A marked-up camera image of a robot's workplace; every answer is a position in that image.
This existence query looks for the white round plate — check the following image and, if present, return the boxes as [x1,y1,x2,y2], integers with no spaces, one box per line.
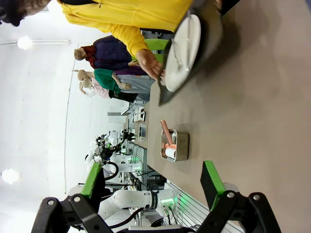
[164,14,202,93]

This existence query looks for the bright green cloth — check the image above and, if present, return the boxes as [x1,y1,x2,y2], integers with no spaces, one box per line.
[131,38,171,63]

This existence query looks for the grey hanging garment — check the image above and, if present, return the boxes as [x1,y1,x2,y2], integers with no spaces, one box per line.
[116,74,157,94]

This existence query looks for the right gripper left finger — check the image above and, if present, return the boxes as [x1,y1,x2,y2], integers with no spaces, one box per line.
[31,162,110,233]

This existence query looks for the brown plastic tray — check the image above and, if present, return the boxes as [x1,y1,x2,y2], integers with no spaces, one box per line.
[158,0,224,107]

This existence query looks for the white desk stand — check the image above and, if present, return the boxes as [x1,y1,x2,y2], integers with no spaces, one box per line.
[131,108,147,122]

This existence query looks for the mannequin in navy jacket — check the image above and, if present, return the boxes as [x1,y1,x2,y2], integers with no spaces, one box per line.
[73,35,138,71]

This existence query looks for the round white ceiling lamp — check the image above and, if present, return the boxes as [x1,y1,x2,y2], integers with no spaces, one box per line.
[17,35,34,50]
[1,168,19,185]

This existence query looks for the white storage bin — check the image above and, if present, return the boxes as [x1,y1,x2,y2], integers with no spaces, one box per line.
[132,121,148,142]

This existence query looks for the child mannequin in green shirt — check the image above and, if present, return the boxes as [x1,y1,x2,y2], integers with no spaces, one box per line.
[72,68,133,94]

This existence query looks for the child mannequin in pink top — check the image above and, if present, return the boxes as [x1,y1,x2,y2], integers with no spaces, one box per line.
[79,80,110,100]

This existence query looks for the person's right hand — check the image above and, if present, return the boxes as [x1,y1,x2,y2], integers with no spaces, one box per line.
[135,48,166,81]

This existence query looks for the silver metal fork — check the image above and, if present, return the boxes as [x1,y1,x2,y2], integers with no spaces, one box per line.
[170,36,194,72]

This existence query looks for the rectangular steel container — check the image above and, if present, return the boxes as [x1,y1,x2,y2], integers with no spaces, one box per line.
[160,128,190,163]

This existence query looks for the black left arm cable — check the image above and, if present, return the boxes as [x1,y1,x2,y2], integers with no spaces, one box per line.
[103,161,120,182]

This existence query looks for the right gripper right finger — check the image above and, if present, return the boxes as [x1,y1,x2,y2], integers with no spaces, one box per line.
[200,160,282,233]

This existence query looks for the person in yellow hoodie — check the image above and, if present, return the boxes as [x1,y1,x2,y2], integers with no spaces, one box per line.
[0,0,195,59]

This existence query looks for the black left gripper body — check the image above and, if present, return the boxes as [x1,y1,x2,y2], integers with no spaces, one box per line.
[96,135,120,160]

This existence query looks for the person's right forearm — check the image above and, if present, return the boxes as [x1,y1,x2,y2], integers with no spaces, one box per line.
[106,23,151,58]

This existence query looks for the grey slatted metal panel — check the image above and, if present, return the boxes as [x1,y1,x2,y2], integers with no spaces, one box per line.
[167,181,246,233]

